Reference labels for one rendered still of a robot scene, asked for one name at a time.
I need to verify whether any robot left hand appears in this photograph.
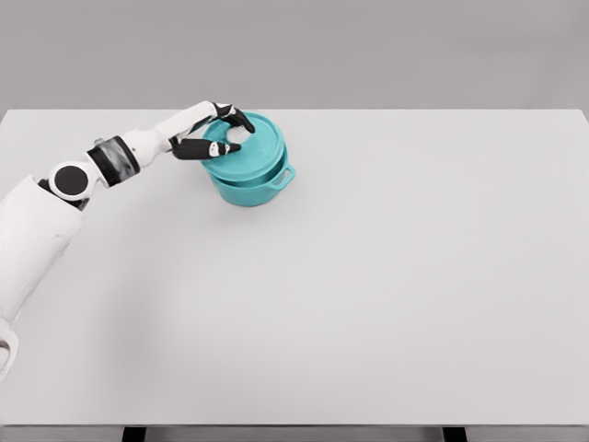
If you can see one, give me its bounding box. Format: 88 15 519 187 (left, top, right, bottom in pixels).
153 100 256 161

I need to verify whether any teal pot lid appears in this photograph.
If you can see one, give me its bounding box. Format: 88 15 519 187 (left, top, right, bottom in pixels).
201 110 287 187

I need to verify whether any teal pot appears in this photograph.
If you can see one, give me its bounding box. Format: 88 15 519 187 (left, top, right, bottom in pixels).
203 147 297 208

